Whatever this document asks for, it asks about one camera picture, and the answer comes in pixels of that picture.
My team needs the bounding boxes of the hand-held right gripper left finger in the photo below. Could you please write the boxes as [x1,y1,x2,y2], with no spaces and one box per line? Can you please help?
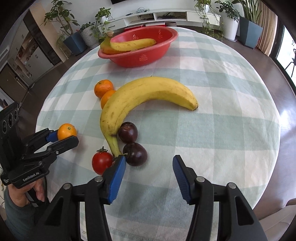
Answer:
[35,155,127,241]

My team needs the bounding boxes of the person's left forearm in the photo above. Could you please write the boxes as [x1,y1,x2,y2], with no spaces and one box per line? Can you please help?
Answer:
[3,185,47,241]

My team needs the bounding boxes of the black metal chair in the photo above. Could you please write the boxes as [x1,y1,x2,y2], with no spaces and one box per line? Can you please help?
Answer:
[284,49,296,78]

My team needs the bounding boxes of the small yellow banana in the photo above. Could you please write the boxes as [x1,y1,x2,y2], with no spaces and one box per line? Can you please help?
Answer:
[100,31,157,55]

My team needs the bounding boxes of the red plastic colander basin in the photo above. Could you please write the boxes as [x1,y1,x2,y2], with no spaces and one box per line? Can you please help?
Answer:
[97,26,178,68]

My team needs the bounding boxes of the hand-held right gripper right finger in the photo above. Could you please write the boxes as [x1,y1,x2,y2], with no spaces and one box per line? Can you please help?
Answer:
[172,155,264,241]

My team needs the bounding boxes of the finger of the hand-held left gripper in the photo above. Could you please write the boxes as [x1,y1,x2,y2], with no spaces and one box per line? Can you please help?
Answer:
[24,128,59,149]
[20,136,79,163]

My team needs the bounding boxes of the orange mandarin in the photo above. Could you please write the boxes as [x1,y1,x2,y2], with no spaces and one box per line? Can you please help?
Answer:
[94,79,114,98]
[100,90,117,109]

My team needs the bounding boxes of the beige curtain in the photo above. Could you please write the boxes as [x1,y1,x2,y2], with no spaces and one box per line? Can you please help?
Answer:
[255,0,278,57]

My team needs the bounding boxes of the person's left hand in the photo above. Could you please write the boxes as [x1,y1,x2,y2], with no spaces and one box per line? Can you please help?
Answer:
[8,179,45,207]

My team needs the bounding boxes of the red tomato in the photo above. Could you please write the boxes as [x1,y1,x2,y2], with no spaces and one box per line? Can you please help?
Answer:
[92,147,114,176]

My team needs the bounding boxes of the tall plant in dark pot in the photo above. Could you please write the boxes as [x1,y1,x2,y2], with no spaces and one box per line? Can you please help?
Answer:
[43,0,87,56]

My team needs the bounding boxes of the bushy plant in white pot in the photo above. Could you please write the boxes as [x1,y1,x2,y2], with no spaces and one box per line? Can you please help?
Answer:
[215,1,241,42]

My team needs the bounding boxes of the large-leaf plant in blue pot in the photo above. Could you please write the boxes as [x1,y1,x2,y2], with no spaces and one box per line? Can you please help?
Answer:
[232,0,264,49]

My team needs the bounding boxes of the green white checked tablecloth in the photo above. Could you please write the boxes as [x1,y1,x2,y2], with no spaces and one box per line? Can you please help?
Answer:
[35,27,281,241]

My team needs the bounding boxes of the dark purple plum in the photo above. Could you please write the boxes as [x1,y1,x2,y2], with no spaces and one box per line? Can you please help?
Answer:
[118,122,138,143]
[122,142,148,166]

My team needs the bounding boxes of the smooth round orange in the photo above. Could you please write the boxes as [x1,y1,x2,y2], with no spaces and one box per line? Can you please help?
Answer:
[57,123,77,141]

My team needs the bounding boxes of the trailing pothos in white pot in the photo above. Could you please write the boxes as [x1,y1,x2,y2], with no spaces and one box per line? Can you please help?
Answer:
[194,0,223,41]
[95,7,115,43]

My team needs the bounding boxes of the wall cabinet with white doors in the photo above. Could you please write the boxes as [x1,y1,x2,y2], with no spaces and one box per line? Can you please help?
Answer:
[0,9,67,102]

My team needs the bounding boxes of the plant in white ribbed pot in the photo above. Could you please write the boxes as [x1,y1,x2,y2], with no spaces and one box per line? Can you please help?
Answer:
[80,22,99,48]

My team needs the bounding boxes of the beige chair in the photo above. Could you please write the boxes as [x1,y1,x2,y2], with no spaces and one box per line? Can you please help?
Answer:
[254,198,296,241]

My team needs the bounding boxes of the white television cabinet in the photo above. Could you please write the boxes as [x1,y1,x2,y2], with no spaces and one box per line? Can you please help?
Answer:
[97,8,222,29]

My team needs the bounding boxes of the large yellow banana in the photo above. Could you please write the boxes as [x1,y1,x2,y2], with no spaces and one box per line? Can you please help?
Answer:
[100,76,199,157]

